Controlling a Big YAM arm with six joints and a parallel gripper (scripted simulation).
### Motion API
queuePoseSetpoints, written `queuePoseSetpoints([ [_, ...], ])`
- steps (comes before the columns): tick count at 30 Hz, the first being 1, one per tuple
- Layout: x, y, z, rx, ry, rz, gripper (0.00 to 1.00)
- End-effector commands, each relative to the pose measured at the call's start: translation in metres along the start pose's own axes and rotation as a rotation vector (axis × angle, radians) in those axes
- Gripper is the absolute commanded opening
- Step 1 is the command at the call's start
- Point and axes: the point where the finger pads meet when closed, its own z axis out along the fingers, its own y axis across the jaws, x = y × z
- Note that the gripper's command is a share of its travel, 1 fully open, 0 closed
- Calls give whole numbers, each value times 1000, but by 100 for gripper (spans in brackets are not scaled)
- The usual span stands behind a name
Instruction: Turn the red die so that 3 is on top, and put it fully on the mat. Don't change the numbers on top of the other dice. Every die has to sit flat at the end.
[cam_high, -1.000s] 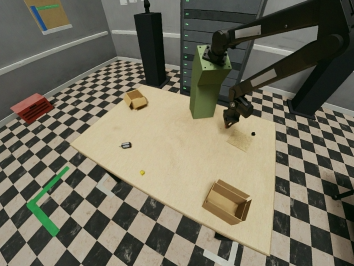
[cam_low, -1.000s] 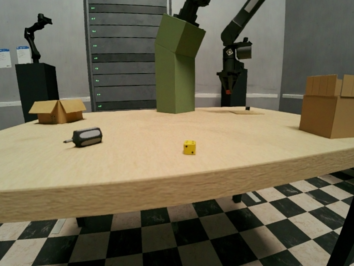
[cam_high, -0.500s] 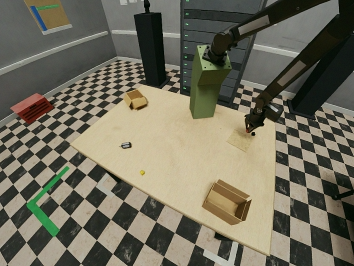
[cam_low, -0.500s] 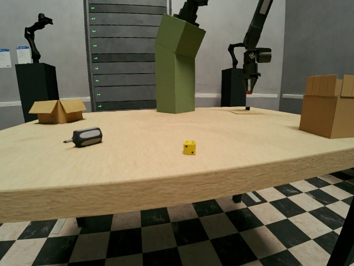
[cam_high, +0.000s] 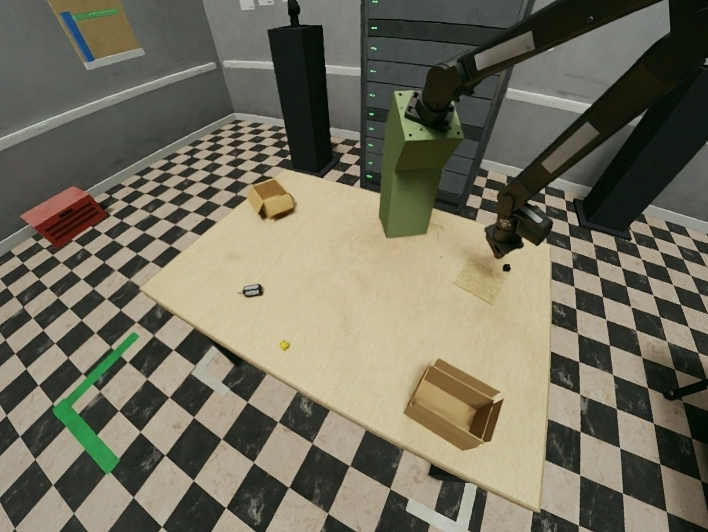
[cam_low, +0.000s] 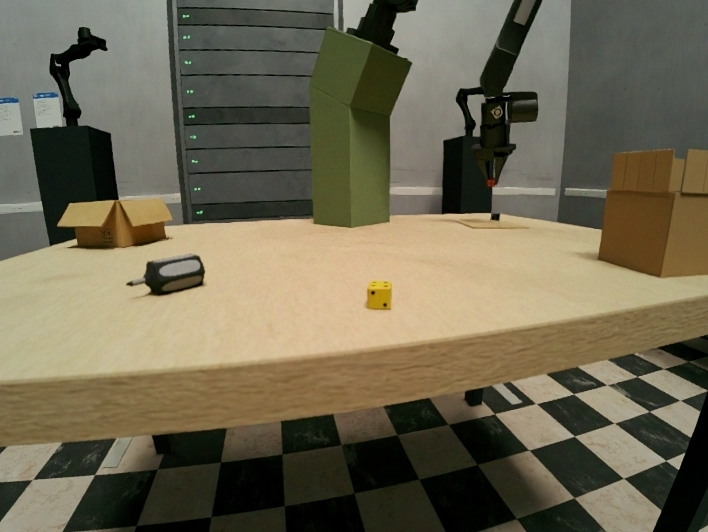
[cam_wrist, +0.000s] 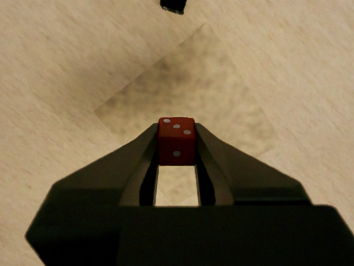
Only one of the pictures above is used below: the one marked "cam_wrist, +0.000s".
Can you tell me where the olive-tan mat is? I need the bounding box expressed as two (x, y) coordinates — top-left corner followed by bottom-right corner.
(93, 22), (283, 206)

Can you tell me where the black die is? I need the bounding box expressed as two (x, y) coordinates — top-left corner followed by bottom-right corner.
(159, 0), (187, 15)

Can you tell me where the red die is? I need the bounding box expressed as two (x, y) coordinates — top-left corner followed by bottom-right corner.
(157, 117), (196, 166)

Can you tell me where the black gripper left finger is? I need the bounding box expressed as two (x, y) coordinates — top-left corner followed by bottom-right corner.
(39, 123), (159, 208)

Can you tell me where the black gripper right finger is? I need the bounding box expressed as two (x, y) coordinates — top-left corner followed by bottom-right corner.
(194, 123), (313, 205)

